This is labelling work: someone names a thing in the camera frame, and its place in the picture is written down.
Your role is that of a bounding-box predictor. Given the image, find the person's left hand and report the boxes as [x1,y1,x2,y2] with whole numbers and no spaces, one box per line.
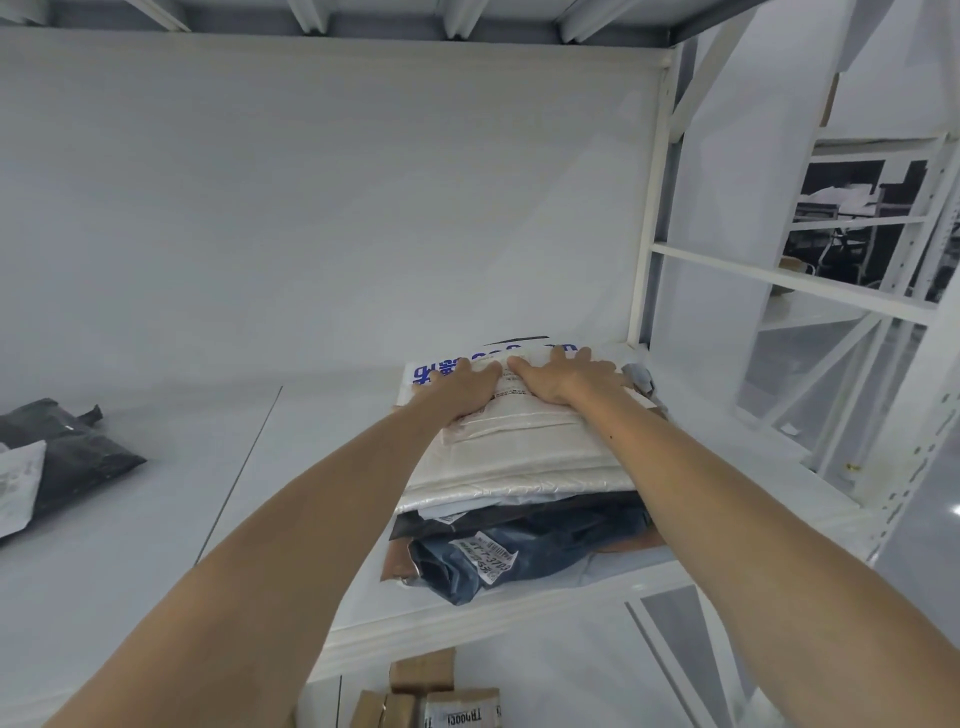
[422,357,503,420]

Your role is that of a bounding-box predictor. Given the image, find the person's right hand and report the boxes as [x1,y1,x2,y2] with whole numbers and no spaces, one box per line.
[508,345,636,411]

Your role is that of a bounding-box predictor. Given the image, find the white mailer with blue print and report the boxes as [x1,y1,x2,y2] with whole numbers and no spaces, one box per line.
[402,339,660,410]

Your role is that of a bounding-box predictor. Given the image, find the translucent white labelled poly bag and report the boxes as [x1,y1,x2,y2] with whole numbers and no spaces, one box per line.
[442,358,588,448]

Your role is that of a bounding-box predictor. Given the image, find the person's left forearm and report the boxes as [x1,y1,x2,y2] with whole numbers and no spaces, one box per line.
[41,391,453,728]

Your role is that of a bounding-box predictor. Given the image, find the person's right forearm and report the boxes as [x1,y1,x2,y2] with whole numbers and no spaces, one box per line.
[561,390,960,728]

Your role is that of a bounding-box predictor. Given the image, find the grey wrapped parcel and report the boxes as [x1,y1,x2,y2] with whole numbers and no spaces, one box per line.
[619,363,658,399]

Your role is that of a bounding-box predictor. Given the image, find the pearly white bubble mailer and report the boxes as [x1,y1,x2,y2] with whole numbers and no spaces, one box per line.
[394,405,640,517]

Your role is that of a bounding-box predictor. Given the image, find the white metal shelf rack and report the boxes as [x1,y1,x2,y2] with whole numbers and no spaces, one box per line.
[0,0,960,728]

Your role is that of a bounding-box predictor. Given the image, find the dark blue labelled poly mailer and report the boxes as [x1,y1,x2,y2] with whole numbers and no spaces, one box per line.
[408,504,654,607]

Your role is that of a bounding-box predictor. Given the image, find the open background cardboard box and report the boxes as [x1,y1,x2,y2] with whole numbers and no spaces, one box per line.
[777,255,820,298]

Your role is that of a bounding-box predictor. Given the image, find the brown cardboard envelope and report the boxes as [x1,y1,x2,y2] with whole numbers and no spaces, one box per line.
[381,405,671,585]

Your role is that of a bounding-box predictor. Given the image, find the white background shelf rack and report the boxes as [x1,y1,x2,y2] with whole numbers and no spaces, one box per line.
[757,131,960,320]

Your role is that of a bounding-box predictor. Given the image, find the cardboard box with white label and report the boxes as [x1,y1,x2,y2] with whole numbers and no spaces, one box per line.
[418,687,502,728]

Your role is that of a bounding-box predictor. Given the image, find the crumpled black poly mailer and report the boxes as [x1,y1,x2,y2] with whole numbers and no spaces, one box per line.
[0,397,148,549]

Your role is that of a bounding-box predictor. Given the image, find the white labelled poly mailer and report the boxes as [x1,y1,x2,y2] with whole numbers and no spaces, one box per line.
[0,441,48,540]

